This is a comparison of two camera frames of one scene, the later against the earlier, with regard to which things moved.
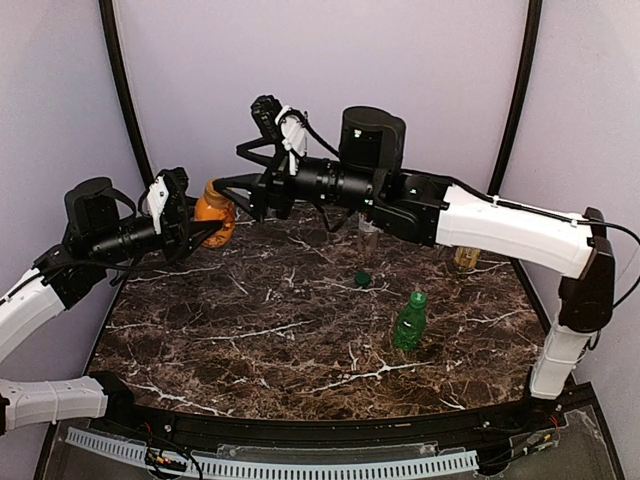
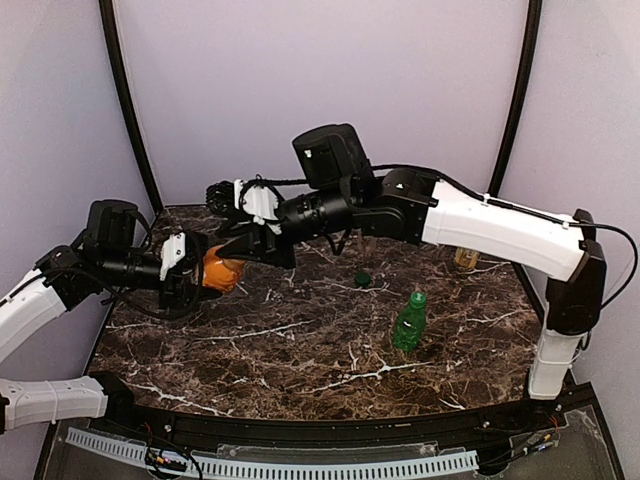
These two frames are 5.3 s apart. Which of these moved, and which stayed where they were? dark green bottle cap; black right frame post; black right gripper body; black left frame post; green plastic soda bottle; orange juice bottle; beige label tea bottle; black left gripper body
Moved: orange juice bottle; black right gripper body; black left gripper body
Stayed: dark green bottle cap; beige label tea bottle; black left frame post; black right frame post; green plastic soda bottle
